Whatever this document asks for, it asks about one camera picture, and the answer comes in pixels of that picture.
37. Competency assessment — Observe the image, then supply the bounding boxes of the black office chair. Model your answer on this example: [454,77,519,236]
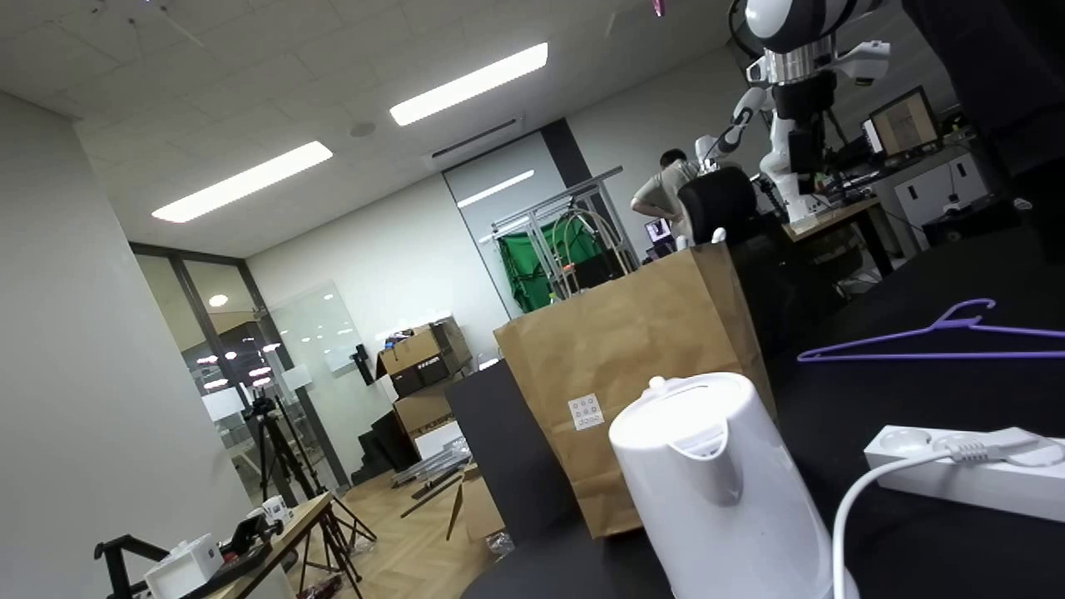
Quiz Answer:
[680,166,761,245]

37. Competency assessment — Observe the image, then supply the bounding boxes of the metal clothes rail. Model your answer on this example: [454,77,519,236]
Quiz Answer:
[482,171,635,312]

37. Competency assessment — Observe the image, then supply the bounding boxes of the white kettle power cable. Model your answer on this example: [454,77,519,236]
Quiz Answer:
[829,430,1065,599]

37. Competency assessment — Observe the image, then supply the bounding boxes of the computer monitor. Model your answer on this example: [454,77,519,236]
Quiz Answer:
[864,87,937,156]

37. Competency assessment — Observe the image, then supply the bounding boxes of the white box on table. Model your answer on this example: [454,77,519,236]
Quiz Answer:
[145,534,224,599]

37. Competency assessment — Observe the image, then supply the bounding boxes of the brown paper bag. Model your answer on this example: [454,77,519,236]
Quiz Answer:
[494,245,776,541]

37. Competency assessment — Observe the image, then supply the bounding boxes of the green cloth backdrop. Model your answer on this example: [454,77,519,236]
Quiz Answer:
[493,209,611,318]

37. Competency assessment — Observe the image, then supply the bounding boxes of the wooden desk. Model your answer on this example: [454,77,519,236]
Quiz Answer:
[781,197,896,277]

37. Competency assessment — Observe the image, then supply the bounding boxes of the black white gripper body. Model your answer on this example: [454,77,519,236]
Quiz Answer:
[740,0,892,171]

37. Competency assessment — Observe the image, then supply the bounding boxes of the white electric kettle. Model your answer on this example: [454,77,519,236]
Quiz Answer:
[608,374,860,599]

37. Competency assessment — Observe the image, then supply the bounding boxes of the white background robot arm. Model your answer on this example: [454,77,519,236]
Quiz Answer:
[730,0,892,225]

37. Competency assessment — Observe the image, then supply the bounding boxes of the white power strip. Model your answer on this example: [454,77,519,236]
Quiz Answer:
[864,428,1065,524]

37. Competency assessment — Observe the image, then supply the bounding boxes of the white drawer cabinet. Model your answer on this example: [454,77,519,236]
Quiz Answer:
[896,154,987,228]

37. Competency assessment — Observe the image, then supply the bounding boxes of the person in grey shirt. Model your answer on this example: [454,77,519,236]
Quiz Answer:
[628,147,695,245]

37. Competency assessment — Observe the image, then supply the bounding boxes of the wooden side table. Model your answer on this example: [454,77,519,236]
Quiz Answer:
[207,495,328,599]

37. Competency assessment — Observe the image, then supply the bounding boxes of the stacked cardboard boxes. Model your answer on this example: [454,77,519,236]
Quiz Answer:
[378,318,472,436]

